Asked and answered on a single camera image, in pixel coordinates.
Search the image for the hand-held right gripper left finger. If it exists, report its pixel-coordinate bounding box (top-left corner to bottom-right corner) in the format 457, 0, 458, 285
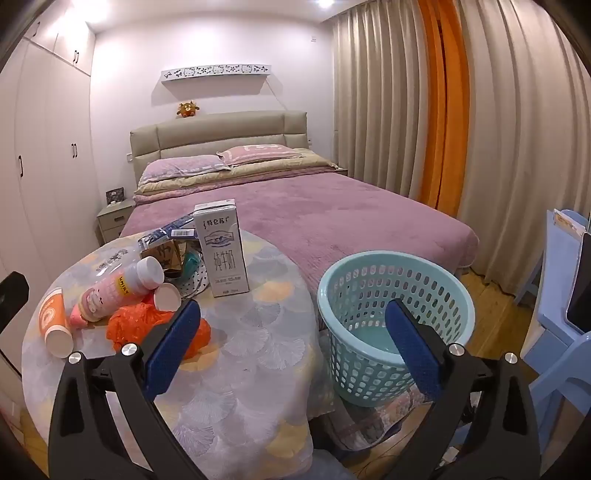
48, 300, 204, 480

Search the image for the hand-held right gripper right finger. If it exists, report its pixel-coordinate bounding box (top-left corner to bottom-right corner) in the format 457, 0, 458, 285
383, 299, 541, 480

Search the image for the orange pill bottle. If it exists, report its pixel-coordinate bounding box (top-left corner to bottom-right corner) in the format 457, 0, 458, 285
37, 287, 75, 358

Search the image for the red white packet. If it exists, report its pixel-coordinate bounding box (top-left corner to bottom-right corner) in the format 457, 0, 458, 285
106, 295, 213, 358

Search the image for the light blue plastic basket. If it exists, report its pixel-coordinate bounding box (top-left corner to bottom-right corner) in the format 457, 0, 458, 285
316, 250, 476, 408

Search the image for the pink yogurt drink bottle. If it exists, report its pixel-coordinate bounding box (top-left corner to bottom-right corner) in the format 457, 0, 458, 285
69, 256, 165, 329

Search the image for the clear plastic bottle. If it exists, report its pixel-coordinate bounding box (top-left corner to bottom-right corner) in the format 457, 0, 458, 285
90, 233, 160, 289

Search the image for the white dotted wrapper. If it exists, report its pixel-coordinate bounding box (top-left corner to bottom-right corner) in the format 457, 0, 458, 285
178, 265, 213, 301

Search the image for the teal plastic item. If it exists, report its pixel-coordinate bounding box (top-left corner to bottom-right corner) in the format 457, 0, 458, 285
182, 251, 204, 280

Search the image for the brown paper bag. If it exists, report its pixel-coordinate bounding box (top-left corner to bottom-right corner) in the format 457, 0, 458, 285
148, 240, 199, 278

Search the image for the white milk carton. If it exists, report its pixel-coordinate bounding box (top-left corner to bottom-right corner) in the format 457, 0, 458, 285
193, 198, 251, 298

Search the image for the blue and white flat carton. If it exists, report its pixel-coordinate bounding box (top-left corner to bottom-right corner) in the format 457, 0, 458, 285
139, 215, 199, 252

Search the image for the grey nightstand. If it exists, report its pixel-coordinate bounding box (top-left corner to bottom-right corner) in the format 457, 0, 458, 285
96, 198, 137, 245

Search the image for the white wardrobe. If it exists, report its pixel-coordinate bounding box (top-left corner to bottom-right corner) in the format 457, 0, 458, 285
0, 9, 100, 370

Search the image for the light blue plastic chair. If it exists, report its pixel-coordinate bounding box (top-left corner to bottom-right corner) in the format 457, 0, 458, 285
521, 323, 591, 409

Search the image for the blue desk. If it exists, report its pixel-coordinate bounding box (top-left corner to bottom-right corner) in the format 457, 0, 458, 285
513, 209, 591, 333

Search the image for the purple bed blanket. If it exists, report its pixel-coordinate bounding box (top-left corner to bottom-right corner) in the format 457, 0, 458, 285
120, 171, 481, 333

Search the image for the purple pillow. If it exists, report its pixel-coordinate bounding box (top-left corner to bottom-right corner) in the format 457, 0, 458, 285
141, 156, 232, 183

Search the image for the pink pillow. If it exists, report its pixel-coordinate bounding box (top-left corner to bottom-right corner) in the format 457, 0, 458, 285
217, 144, 301, 167

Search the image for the beige bed headboard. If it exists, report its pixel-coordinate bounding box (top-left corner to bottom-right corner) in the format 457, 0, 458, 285
129, 111, 309, 192

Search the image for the orange curtain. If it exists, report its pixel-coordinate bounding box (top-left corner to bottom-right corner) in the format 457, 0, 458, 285
418, 0, 469, 217

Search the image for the beige curtain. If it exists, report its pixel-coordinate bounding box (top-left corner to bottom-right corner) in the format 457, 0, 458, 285
330, 0, 444, 204
443, 0, 591, 296

